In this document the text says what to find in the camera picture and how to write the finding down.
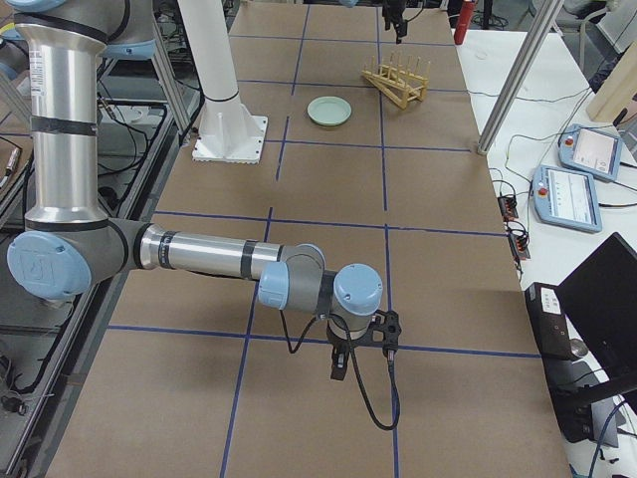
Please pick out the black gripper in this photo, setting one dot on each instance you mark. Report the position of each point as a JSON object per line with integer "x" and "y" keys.
{"x": 339, "y": 345}
{"x": 395, "y": 16}

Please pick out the light green plate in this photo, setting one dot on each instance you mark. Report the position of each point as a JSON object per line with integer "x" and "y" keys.
{"x": 329, "y": 110}

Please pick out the wooden dish rack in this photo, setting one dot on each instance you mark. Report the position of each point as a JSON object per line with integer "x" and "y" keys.
{"x": 403, "y": 80}

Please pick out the red cylinder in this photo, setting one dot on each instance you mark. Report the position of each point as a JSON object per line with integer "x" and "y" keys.
{"x": 464, "y": 21}

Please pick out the orange connector block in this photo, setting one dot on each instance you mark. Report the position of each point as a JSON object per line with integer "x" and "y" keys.
{"x": 519, "y": 243}
{"x": 508, "y": 207}

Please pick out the black computer box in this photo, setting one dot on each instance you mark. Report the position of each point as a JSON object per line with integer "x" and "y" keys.
{"x": 548, "y": 322}

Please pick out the far teach pendant tablet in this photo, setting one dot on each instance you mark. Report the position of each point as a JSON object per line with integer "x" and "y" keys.
{"x": 590, "y": 150}

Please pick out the teach pendant tablet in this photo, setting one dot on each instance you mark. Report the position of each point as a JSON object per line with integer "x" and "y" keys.
{"x": 566, "y": 198}
{"x": 590, "y": 150}

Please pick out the near teach pendant tablet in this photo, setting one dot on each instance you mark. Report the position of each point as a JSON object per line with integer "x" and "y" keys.
{"x": 566, "y": 198}

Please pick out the black monitor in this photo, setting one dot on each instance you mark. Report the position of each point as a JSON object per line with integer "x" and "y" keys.
{"x": 599, "y": 298}

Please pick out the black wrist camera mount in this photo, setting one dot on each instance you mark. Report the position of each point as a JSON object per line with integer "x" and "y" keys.
{"x": 384, "y": 331}

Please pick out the aluminium frame post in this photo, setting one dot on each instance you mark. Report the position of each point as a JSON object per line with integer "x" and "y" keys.
{"x": 518, "y": 72}

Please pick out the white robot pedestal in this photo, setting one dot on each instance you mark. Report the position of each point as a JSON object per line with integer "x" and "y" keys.
{"x": 227, "y": 130}

